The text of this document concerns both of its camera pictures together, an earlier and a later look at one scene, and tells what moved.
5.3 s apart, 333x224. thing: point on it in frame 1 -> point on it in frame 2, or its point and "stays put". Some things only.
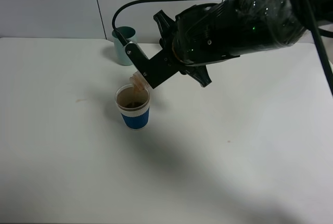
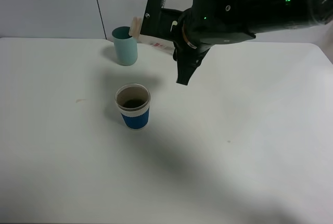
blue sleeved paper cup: [133, 106] stays put
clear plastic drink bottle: [140, 85] -> [135, 29]
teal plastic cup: [120, 53] stays put
